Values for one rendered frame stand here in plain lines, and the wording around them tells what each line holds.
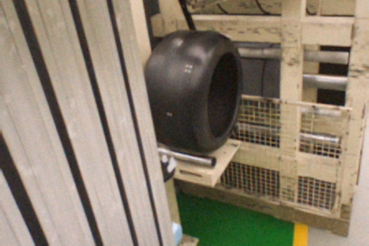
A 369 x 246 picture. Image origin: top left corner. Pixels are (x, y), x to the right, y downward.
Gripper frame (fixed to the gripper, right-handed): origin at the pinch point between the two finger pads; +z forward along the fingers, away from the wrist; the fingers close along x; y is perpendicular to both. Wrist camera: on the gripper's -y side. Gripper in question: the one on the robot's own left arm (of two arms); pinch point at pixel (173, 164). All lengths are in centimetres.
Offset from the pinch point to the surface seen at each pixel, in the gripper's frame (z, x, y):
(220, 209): 86, 17, -89
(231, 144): 47.7, -7.2, -13.1
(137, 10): 23, 26, 59
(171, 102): 1.7, -0.6, 27.1
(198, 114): 4.5, -10.5, 22.2
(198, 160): 16.5, -3.6, -6.3
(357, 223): 106, -69, -87
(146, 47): 27, 26, 41
